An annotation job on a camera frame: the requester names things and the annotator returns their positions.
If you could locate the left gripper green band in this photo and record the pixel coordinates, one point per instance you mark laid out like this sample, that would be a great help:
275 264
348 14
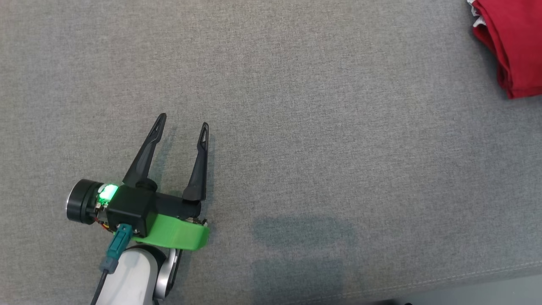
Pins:
178 237

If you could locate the plain red garment white trim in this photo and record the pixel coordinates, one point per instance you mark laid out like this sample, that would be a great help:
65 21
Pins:
521 42

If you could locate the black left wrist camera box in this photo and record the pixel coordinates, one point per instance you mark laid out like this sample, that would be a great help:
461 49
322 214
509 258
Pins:
131 209

